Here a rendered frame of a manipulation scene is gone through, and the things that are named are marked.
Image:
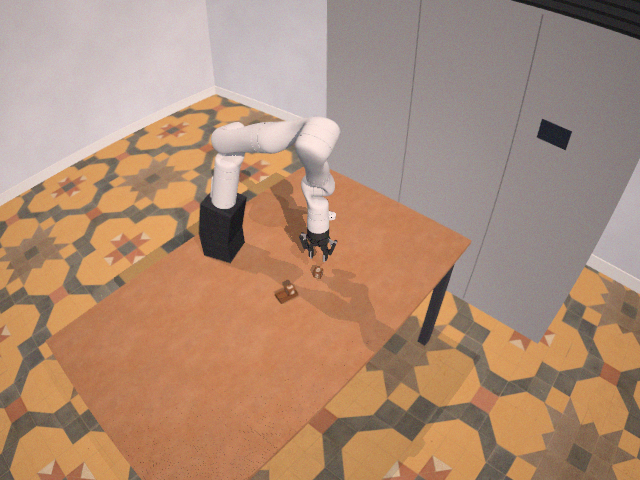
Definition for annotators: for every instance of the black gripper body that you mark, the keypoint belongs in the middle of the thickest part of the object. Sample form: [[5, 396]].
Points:
[[321, 236]]

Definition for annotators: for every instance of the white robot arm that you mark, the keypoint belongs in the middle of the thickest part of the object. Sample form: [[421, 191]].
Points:
[[314, 139]]

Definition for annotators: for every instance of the brown rectangular tray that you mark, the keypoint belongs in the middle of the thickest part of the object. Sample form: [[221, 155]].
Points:
[[282, 294]]

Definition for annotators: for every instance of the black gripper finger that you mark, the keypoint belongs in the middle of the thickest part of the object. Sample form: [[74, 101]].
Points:
[[305, 244], [325, 249]]

